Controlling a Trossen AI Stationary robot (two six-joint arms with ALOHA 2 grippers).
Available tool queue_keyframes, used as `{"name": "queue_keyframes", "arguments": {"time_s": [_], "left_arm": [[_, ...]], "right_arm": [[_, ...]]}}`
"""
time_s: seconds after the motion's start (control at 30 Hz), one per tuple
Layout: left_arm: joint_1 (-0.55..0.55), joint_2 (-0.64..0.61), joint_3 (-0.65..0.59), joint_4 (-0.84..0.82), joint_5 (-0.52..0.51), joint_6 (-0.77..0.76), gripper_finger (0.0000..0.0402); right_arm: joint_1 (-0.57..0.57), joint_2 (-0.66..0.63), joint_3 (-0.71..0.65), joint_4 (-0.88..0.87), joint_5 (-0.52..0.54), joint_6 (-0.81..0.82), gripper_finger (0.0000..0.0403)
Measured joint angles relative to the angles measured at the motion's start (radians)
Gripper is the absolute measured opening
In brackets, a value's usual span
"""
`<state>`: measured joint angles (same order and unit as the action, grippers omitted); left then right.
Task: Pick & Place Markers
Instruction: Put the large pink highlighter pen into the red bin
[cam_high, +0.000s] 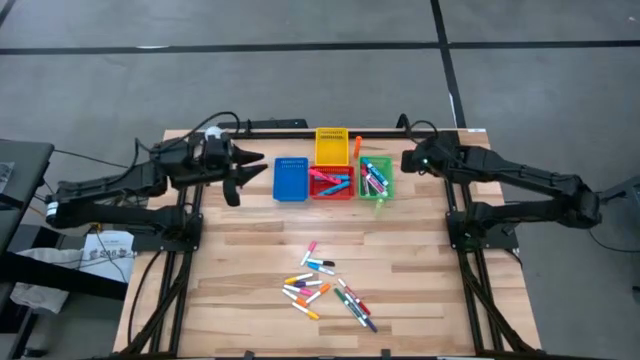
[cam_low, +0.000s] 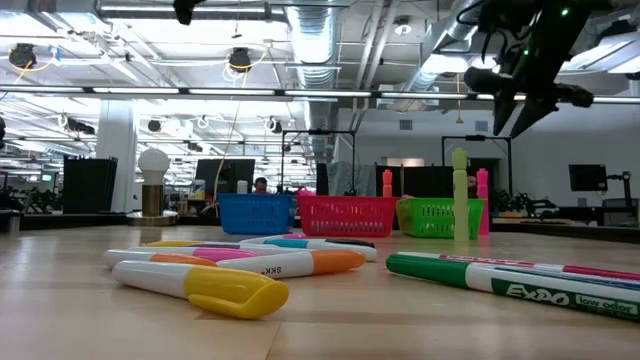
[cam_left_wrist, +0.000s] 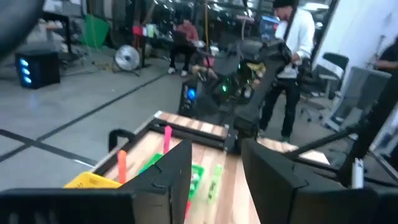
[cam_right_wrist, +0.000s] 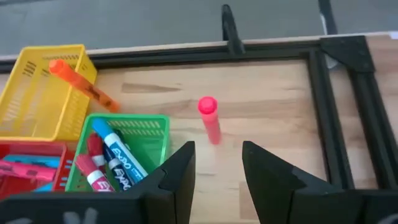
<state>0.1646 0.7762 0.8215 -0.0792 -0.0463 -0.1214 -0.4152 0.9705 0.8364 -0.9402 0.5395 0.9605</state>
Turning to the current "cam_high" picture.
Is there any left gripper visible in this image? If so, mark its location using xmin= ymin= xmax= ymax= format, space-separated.
xmin=198 ymin=133 xmax=269 ymax=191

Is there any pink Expo whiteboard marker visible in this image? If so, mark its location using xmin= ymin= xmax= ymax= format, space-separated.
xmin=366 ymin=172 xmax=390 ymax=198

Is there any thin red Expo marker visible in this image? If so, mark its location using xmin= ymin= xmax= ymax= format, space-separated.
xmin=337 ymin=278 xmax=373 ymax=317

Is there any thin blue Expo marker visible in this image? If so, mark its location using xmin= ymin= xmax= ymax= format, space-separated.
xmin=344 ymin=292 xmax=379 ymax=334

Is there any blue plastic basket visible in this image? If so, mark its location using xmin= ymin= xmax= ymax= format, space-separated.
xmin=272 ymin=156 xmax=310 ymax=203

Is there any black bar device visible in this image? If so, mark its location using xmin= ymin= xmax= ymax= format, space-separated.
xmin=217 ymin=118 xmax=309 ymax=130

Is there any green plastic basket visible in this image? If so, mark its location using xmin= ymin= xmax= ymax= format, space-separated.
xmin=357 ymin=155 xmax=396 ymax=201

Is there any red plastic basket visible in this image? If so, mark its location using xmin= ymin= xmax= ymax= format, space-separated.
xmin=309 ymin=166 xmax=357 ymax=202

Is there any yellow plastic basket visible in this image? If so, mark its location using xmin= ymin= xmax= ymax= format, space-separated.
xmin=314 ymin=127 xmax=350 ymax=167

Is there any orange cap white marker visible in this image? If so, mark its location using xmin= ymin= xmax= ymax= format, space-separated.
xmin=304 ymin=283 xmax=332 ymax=305
xmin=281 ymin=288 xmax=310 ymax=309

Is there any thin green Expo marker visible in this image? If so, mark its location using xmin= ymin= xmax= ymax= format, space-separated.
xmin=333 ymin=287 xmax=369 ymax=328

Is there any white printed paper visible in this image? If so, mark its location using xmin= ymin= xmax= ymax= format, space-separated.
xmin=81 ymin=230 xmax=136 ymax=284

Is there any black stand leg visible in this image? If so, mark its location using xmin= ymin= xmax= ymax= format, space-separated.
xmin=592 ymin=173 xmax=640 ymax=205

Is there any black crossbar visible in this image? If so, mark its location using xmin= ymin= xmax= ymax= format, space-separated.
xmin=0 ymin=251 xmax=129 ymax=302

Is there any black side table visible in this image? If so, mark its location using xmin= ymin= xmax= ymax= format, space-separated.
xmin=0 ymin=138 xmax=55 ymax=254

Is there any white crumpled cloth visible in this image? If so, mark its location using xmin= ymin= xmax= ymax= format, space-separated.
xmin=9 ymin=282 xmax=70 ymax=315

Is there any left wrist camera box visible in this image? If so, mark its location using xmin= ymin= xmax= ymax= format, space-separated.
xmin=222 ymin=175 xmax=242 ymax=208

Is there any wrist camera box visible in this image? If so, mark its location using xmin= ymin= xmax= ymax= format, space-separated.
xmin=399 ymin=148 xmax=420 ymax=174
xmin=222 ymin=175 xmax=242 ymax=208

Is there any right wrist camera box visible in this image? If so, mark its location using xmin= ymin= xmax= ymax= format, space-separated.
xmin=399 ymin=148 xmax=420 ymax=174

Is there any black aluminium table frame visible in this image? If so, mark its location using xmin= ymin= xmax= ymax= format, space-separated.
xmin=112 ymin=127 xmax=544 ymax=360

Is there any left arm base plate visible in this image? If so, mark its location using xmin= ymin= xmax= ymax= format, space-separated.
xmin=112 ymin=212 xmax=204 ymax=253

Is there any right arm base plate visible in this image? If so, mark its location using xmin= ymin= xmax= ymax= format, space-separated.
xmin=446 ymin=209 xmax=520 ymax=251

